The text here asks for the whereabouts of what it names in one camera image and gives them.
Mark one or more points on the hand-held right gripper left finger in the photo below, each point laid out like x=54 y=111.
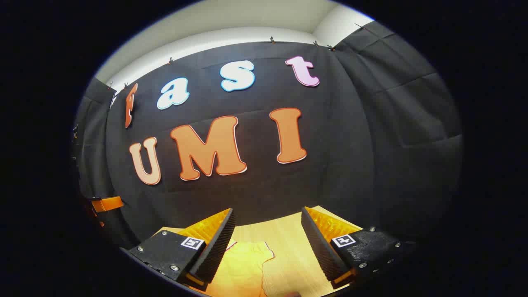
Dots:
x=216 y=247

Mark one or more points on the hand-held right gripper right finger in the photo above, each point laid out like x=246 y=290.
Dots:
x=319 y=247

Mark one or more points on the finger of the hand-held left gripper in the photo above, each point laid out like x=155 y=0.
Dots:
x=108 y=203

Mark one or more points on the orange T-shirt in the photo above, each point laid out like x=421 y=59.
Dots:
x=241 y=268

